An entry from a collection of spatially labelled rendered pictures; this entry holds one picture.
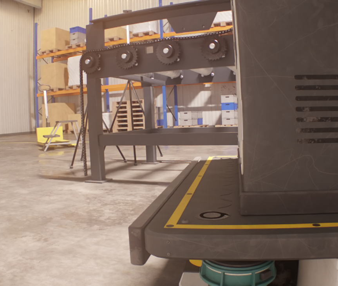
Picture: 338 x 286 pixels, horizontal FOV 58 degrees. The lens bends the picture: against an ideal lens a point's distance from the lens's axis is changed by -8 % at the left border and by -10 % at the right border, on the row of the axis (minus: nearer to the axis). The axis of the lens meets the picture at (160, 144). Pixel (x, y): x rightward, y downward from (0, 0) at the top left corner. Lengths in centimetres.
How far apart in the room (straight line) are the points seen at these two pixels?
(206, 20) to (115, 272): 162
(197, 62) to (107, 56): 65
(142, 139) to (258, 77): 183
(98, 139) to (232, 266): 201
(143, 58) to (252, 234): 195
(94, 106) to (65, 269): 152
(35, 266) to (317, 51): 97
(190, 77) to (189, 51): 99
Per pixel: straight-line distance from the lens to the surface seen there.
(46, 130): 677
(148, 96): 320
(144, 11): 228
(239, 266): 44
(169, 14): 225
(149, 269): 101
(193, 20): 218
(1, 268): 112
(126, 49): 225
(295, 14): 43
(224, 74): 301
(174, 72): 293
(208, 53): 204
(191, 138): 208
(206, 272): 47
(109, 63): 236
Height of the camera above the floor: 45
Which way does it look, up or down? 5 degrees down
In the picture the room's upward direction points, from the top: 2 degrees counter-clockwise
